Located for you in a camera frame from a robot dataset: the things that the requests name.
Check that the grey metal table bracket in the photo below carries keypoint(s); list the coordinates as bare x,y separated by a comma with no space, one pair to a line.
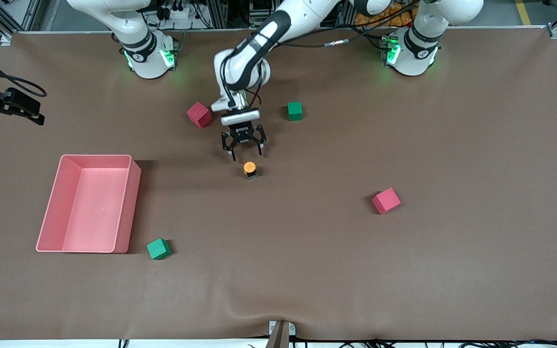
281,336

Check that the brown table cover mat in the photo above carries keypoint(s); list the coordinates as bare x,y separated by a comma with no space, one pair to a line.
278,270

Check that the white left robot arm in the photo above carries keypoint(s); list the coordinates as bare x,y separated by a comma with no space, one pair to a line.
249,63

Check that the white power strip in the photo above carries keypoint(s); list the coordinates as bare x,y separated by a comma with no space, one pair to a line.
179,13

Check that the grey electronics unit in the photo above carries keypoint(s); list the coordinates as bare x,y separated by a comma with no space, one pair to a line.
259,9

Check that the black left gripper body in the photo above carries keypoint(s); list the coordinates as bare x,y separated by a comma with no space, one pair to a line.
242,132

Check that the yellow mushroom push button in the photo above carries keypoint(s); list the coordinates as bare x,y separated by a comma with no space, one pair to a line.
250,168

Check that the aluminium frame profile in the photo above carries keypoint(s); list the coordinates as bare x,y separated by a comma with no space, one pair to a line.
32,14

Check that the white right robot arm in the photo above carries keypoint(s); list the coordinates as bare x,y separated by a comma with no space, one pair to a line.
148,63

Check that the pink plastic bin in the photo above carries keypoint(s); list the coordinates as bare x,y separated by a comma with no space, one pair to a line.
95,217

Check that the red foam cube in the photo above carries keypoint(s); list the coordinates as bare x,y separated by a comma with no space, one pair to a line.
386,201
198,115

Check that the green foam cube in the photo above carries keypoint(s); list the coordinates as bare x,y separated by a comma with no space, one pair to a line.
158,249
295,111

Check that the orange packaged goods pile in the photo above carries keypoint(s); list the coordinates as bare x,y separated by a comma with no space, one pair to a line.
382,21

